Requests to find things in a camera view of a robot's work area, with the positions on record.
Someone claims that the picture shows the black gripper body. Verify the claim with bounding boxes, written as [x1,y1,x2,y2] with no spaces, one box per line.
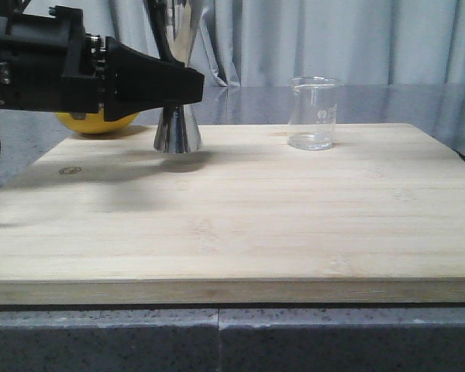
[0,5,108,114]

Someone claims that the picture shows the grey curtain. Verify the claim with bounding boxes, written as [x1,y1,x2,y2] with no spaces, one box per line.
[0,0,465,89]

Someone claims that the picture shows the yellow lemon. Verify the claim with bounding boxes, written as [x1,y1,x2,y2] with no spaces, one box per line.
[55,112,138,134]

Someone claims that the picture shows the steel double jigger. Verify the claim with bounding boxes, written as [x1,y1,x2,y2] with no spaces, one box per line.
[154,1,204,154]

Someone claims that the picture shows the clear glass beaker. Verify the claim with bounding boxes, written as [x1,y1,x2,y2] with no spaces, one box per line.
[288,76,341,150]

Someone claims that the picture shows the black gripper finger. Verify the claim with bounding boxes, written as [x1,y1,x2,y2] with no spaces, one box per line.
[143,0,184,66]
[103,37,205,122]

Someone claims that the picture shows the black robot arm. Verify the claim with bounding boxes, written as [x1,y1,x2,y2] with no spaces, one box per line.
[0,1,205,122]

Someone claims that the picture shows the bamboo cutting board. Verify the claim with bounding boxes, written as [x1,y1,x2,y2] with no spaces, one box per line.
[0,123,465,305]

